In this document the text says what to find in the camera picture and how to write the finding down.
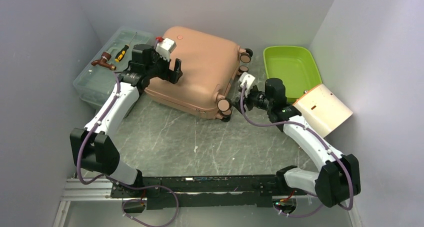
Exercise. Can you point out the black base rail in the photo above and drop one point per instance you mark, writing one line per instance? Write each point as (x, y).
(209, 191)

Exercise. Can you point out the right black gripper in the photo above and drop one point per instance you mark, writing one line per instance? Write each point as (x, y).
(246, 99)

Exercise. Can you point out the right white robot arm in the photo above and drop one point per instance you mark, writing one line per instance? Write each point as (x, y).
(311, 142)

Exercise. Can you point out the green plastic tray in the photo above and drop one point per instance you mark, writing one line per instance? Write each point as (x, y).
(295, 66)

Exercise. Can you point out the yellow black screwdriver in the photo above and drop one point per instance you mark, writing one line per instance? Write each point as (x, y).
(121, 54)

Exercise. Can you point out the cream appliance with orange rim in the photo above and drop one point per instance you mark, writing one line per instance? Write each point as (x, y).
(322, 109)

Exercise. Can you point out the pink hard-shell suitcase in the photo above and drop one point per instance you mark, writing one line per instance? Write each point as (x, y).
(209, 66)

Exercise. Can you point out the aluminium frame profile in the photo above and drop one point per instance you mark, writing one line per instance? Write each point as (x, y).
(100, 190)

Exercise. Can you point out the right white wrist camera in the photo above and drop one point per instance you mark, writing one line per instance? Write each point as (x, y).
(246, 81)

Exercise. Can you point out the brown brass faucet valve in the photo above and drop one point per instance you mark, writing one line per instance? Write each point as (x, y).
(103, 61)

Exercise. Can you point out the translucent plastic toolbox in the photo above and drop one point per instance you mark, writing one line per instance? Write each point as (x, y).
(95, 83)

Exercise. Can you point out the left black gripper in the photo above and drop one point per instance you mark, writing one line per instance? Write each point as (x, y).
(169, 75)

